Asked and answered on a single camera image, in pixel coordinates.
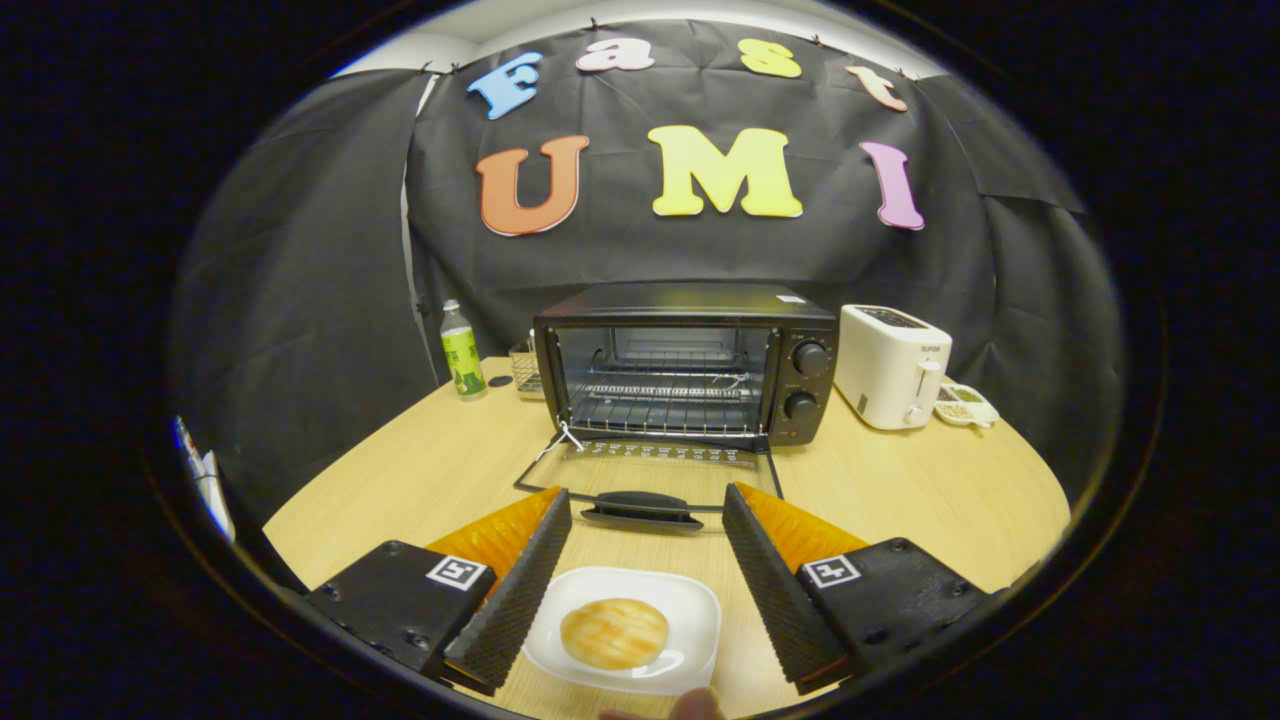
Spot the white divided snack dish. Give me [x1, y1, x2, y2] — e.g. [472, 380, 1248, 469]
[935, 383, 1000, 429]

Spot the white pop-up toaster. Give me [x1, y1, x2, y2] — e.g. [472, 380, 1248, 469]
[834, 304, 954, 431]

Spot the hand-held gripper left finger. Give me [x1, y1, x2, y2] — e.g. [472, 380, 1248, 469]
[305, 487, 573, 697]

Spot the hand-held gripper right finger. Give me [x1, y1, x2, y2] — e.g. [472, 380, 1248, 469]
[722, 482, 1001, 696]

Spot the round golden bread bun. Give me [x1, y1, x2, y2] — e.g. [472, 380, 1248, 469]
[560, 598, 670, 671]

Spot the black backdrop cloth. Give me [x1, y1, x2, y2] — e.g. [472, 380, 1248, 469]
[170, 18, 1126, 521]

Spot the small wire basket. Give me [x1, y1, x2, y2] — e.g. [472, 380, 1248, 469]
[508, 338, 546, 401]

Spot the black toaster oven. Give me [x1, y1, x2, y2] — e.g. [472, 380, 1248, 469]
[513, 282, 839, 533]

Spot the green label plastic bottle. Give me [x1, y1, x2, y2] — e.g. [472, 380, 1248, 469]
[440, 299, 488, 399]

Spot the white rectangular plate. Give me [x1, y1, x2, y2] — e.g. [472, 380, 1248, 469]
[522, 566, 722, 697]

